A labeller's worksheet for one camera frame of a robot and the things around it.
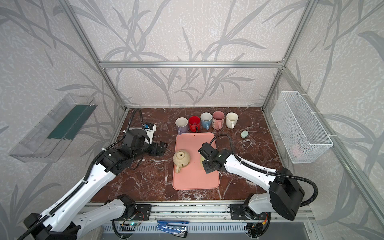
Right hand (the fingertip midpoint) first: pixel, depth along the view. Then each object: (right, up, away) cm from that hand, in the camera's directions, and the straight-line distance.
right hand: (208, 160), depth 84 cm
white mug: (+17, +23, +18) cm, 34 cm away
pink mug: (+7, +23, +16) cm, 29 cm away
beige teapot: (-16, +1, 0) cm, 16 cm away
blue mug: (-1, +23, +18) cm, 29 cm away
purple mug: (-18, +20, +21) cm, 34 cm away
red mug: (-9, +22, +23) cm, 33 cm away
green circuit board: (-39, -27, -13) cm, 49 cm away
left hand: (-24, +14, -10) cm, 29 cm away
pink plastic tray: (-9, -9, +1) cm, 13 cm away
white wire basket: (+38, +15, -22) cm, 47 cm away
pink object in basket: (+43, +7, -12) cm, 45 cm away
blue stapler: (-15, -27, -16) cm, 35 cm away
